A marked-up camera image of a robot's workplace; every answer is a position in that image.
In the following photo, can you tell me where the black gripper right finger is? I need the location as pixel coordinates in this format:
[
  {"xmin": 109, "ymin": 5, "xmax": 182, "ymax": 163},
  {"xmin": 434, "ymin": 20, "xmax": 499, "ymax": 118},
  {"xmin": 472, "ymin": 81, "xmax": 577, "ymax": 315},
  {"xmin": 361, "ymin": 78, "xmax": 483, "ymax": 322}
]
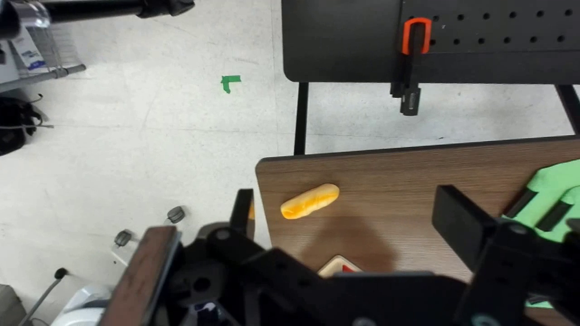
[{"xmin": 432, "ymin": 183, "xmax": 504, "ymax": 271}]

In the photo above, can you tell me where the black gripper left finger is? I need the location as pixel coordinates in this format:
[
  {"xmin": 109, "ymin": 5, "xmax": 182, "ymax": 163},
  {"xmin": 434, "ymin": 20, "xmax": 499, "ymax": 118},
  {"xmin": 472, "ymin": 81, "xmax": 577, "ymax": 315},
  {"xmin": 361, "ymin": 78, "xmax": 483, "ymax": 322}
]
[{"xmin": 229, "ymin": 186, "xmax": 258, "ymax": 241}]

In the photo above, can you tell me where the green cloth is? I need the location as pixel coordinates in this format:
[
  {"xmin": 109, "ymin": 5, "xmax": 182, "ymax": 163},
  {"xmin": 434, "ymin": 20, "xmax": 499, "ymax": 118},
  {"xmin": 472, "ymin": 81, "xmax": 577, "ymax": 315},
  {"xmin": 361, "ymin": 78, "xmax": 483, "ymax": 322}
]
[{"xmin": 499, "ymin": 157, "xmax": 580, "ymax": 244}]

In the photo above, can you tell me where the grey caster wheel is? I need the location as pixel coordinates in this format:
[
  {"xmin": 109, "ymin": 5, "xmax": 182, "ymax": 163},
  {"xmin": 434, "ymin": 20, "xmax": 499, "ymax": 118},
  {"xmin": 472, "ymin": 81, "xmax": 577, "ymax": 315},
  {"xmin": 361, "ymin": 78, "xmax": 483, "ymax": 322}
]
[
  {"xmin": 165, "ymin": 204, "xmax": 187, "ymax": 224},
  {"xmin": 113, "ymin": 228, "xmax": 135, "ymax": 248}
]

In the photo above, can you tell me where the red and wood drawer box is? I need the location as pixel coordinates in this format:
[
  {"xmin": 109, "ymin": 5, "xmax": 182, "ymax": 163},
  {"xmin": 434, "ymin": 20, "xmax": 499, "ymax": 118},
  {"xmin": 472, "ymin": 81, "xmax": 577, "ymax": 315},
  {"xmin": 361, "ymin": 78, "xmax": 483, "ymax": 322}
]
[{"xmin": 316, "ymin": 253, "xmax": 365, "ymax": 279}]

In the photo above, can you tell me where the grey brown desk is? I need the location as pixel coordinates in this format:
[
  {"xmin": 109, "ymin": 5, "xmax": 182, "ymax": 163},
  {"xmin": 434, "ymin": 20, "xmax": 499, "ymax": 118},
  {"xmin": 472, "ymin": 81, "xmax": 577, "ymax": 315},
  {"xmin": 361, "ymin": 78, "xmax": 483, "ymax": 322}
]
[{"xmin": 98, "ymin": 224, "xmax": 183, "ymax": 326}]

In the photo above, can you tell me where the green floor tape mark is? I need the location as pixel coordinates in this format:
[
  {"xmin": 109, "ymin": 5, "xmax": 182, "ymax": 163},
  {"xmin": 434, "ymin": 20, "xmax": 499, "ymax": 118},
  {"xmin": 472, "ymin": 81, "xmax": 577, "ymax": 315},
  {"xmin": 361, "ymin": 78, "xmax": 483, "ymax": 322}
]
[{"xmin": 220, "ymin": 74, "xmax": 243, "ymax": 96}]

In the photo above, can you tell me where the orange and black bar clamp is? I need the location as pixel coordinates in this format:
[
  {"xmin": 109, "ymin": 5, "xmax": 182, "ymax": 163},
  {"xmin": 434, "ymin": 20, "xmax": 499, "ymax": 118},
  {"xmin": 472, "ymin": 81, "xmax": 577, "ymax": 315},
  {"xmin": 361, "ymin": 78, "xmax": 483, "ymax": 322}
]
[{"xmin": 388, "ymin": 16, "xmax": 435, "ymax": 118}]

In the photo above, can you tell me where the black perforated table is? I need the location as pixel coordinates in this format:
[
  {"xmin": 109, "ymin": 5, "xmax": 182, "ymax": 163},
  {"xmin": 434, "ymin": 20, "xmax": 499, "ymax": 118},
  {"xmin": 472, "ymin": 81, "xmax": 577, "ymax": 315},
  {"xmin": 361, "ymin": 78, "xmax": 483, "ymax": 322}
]
[{"xmin": 281, "ymin": 0, "xmax": 580, "ymax": 156}]

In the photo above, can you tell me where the black backpack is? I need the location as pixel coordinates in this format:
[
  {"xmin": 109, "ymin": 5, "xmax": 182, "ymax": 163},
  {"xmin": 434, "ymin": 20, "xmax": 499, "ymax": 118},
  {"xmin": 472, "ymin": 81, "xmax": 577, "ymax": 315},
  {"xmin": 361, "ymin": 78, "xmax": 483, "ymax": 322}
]
[{"xmin": 0, "ymin": 94, "xmax": 55, "ymax": 156}]

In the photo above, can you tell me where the black tube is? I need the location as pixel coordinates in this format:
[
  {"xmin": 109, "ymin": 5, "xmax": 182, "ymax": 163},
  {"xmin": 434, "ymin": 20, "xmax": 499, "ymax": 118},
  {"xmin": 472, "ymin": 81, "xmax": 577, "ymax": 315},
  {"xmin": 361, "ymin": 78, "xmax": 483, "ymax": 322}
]
[{"xmin": 35, "ymin": 0, "xmax": 198, "ymax": 22}]

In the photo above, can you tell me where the clear plastic container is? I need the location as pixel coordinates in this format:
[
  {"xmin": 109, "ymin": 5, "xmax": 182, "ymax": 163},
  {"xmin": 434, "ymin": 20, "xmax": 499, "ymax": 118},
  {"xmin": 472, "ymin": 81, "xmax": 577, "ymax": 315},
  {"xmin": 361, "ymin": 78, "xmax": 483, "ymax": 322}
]
[{"xmin": 0, "ymin": 11, "xmax": 87, "ymax": 94}]

